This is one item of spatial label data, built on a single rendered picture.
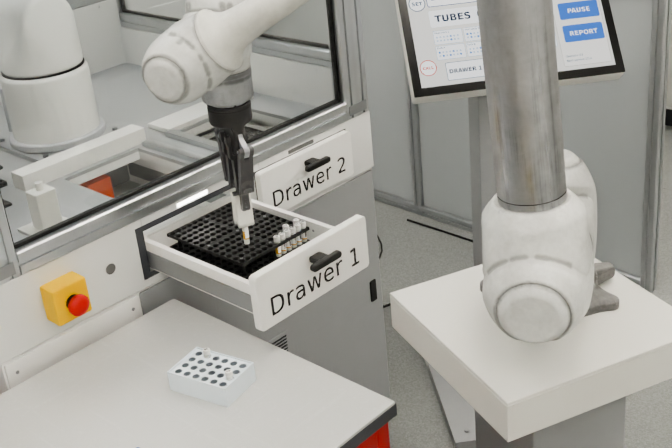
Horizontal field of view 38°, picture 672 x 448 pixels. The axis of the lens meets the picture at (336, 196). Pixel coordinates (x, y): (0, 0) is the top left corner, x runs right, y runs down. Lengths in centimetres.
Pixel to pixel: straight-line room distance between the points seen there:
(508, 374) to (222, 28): 69
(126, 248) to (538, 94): 92
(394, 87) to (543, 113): 248
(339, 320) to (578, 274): 112
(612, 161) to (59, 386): 206
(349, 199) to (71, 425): 94
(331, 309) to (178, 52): 112
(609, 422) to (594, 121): 161
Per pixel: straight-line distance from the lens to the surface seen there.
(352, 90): 230
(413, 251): 369
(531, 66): 136
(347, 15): 225
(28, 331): 188
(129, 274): 197
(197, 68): 146
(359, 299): 250
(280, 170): 215
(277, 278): 175
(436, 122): 374
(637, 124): 323
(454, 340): 167
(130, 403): 176
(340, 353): 251
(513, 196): 143
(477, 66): 242
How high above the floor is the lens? 176
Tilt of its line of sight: 25 degrees down
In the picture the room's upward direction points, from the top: 6 degrees counter-clockwise
